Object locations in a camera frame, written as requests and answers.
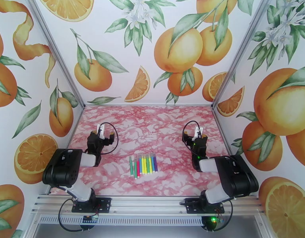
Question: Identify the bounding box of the black round device with light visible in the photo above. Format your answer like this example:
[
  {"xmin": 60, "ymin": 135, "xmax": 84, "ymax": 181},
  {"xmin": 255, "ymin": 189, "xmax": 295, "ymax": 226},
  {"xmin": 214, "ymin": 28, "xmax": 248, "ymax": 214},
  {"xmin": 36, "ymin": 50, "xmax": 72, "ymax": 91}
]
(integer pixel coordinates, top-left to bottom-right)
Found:
[{"xmin": 201, "ymin": 216, "xmax": 221, "ymax": 232}]

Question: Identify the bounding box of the grey metal tray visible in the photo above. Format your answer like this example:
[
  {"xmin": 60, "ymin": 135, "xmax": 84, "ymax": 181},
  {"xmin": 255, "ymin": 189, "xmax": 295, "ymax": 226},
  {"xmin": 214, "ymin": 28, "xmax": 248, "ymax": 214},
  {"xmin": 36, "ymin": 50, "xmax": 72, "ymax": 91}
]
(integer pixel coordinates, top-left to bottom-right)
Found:
[{"xmin": 33, "ymin": 225, "xmax": 263, "ymax": 238}]

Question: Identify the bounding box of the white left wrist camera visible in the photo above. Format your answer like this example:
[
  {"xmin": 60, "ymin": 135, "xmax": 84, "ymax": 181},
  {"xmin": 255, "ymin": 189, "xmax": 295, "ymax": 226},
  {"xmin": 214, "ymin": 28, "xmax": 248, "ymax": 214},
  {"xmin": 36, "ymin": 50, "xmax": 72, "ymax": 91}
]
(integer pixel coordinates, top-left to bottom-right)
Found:
[{"xmin": 97, "ymin": 123, "xmax": 107, "ymax": 140}]

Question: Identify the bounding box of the black right base cable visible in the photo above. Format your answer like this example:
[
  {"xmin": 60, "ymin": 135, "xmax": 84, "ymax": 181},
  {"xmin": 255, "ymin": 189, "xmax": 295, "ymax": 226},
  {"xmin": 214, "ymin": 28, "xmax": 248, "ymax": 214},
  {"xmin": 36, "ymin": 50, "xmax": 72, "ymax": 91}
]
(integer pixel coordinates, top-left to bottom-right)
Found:
[{"xmin": 204, "ymin": 200, "xmax": 234, "ymax": 232}]

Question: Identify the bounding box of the black base cable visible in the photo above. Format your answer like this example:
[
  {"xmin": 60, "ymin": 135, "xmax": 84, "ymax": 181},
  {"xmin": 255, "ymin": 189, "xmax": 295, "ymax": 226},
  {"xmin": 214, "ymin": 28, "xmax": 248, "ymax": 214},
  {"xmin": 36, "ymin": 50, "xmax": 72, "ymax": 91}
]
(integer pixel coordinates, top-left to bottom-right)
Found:
[
  {"xmin": 58, "ymin": 198, "xmax": 96, "ymax": 232},
  {"xmin": 204, "ymin": 200, "xmax": 234, "ymax": 232}
]

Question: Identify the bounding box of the aluminium mounting rail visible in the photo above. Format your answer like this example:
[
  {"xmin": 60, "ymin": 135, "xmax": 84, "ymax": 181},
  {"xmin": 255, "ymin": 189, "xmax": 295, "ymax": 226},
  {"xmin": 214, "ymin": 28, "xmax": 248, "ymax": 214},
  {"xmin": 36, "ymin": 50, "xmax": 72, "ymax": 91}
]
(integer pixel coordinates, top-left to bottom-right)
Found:
[{"xmin": 31, "ymin": 194, "xmax": 267, "ymax": 215}]

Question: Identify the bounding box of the black left base cable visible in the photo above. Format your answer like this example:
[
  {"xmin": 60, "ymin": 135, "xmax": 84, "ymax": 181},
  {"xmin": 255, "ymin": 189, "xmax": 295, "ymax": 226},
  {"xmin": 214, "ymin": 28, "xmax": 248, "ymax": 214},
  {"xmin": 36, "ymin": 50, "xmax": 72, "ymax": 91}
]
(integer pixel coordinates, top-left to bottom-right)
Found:
[{"xmin": 58, "ymin": 198, "xmax": 96, "ymax": 232}]

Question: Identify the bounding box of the grey slotted cable duct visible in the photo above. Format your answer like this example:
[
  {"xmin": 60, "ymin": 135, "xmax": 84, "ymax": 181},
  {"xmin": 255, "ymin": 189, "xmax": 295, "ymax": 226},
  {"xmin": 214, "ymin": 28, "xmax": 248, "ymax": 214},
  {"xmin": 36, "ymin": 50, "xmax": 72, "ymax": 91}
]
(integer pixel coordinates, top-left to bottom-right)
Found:
[{"xmin": 38, "ymin": 215, "xmax": 208, "ymax": 226}]

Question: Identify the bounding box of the aluminium frame post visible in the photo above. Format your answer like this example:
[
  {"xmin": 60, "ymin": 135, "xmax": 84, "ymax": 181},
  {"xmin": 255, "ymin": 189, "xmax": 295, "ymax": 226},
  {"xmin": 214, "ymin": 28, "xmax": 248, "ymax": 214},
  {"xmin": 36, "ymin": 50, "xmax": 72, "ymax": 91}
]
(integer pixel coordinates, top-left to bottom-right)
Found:
[
  {"xmin": 211, "ymin": 0, "xmax": 274, "ymax": 109},
  {"xmin": 25, "ymin": 0, "xmax": 86, "ymax": 107}
]

